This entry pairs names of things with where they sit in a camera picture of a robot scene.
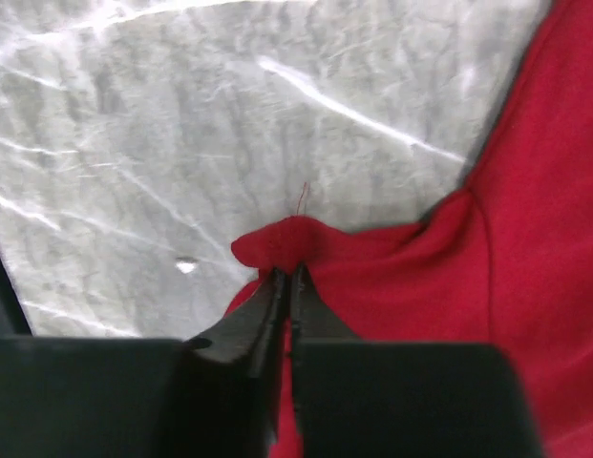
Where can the red t-shirt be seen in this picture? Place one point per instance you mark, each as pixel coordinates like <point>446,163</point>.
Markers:
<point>506,259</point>

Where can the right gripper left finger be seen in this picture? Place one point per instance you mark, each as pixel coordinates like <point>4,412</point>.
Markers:
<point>215,395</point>

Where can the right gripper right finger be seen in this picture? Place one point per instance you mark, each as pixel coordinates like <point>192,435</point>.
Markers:
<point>359,398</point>

